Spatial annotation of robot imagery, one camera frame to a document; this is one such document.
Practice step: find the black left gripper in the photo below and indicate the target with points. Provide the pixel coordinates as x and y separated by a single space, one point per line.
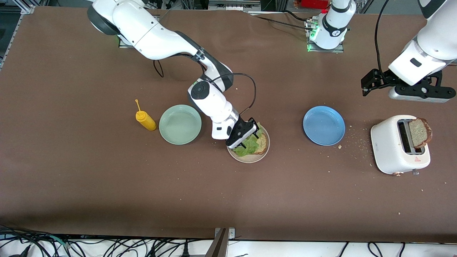
385 79

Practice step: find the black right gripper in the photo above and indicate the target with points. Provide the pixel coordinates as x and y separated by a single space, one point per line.
244 128

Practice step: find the green lettuce leaf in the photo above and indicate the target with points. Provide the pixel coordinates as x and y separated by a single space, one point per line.
251 146

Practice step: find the brown bread slice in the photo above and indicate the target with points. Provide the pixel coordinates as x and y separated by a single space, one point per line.
419 132
263 144

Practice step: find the yellow squeeze bottle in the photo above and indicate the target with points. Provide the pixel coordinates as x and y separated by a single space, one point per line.
146 121

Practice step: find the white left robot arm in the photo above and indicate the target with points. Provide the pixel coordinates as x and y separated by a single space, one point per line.
428 53

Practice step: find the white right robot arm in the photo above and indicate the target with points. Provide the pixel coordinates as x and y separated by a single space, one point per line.
150 35

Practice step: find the beige plate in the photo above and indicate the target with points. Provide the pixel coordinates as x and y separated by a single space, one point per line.
250 160

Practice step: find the blue plate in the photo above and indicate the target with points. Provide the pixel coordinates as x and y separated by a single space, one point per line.
323 125

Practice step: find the pale green plate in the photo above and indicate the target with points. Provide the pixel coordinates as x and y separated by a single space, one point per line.
180 125

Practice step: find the white toaster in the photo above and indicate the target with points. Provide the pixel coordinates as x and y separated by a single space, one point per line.
387 142

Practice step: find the red box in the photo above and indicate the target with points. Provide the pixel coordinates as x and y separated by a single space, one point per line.
314 3

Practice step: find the grey metal bar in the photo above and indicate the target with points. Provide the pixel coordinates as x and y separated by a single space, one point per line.
217 248

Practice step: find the grey metal equipment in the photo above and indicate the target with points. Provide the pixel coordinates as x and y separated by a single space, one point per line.
232 6

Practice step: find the small metal bracket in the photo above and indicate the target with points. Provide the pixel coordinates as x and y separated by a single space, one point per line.
232 233

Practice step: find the aluminium table frame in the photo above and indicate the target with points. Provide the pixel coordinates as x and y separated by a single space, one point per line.
28 10

